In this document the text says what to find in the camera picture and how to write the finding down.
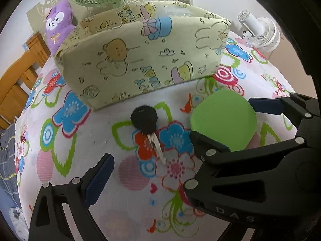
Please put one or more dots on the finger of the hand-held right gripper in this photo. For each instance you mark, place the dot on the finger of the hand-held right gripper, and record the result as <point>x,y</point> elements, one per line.
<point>267,105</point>
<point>213,146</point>

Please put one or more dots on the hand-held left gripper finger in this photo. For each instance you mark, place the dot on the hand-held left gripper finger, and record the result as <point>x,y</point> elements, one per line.
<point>98,180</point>

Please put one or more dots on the green rounded lid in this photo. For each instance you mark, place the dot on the green rounded lid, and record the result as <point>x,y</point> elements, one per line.
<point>223,116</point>

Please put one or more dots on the black head key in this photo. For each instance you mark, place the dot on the black head key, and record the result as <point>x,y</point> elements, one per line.
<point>144,118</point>

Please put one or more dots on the cartoon printed fabric storage box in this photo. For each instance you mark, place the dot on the cartoon printed fabric storage box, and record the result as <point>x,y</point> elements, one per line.
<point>130,55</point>

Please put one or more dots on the floral tablecloth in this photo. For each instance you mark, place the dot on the floral tablecloth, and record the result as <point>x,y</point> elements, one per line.
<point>100,135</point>

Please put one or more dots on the white floor fan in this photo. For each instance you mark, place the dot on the white floor fan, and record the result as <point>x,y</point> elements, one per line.
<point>263,32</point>

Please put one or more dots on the white patterned cloth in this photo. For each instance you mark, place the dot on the white patterned cloth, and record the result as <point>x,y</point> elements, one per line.
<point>18,223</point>

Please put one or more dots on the grey plaid blanket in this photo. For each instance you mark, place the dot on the grey plaid blanket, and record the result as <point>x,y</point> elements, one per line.
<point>8,160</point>

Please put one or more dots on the wooden bed headboard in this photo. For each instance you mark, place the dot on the wooden bed headboard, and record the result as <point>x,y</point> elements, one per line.
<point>20,80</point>

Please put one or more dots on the clear plastic bag in box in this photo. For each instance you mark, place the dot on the clear plastic bag in box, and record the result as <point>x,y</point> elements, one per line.
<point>173,11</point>

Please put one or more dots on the purple plush toy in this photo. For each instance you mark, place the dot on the purple plush toy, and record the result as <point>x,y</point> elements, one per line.
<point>59,27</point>

